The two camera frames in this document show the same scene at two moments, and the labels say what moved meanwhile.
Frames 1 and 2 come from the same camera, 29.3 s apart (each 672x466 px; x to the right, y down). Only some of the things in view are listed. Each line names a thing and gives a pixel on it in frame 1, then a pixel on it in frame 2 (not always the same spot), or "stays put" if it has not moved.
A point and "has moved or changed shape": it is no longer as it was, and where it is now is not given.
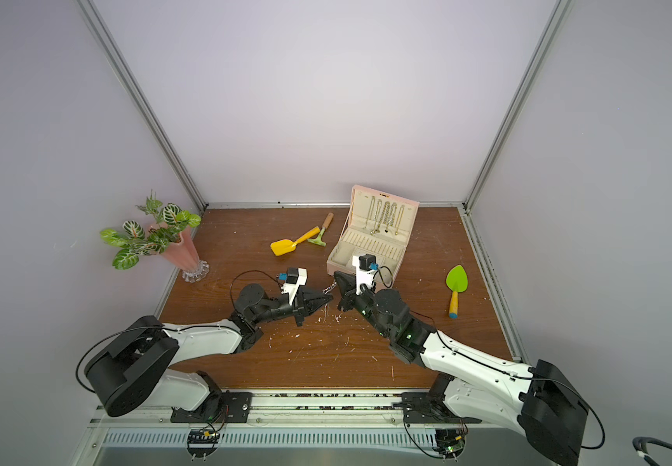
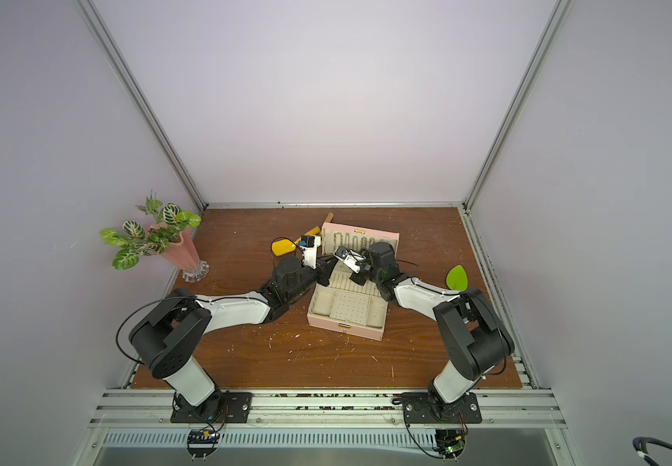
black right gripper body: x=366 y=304 -> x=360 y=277
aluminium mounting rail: x=302 y=419 stays put
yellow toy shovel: x=282 y=247 stays put
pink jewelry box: x=380 y=224 has moved or changed shape
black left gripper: x=303 y=302 -> x=320 y=273
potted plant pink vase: x=170 y=232 stays put
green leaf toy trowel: x=456 y=281 stays put
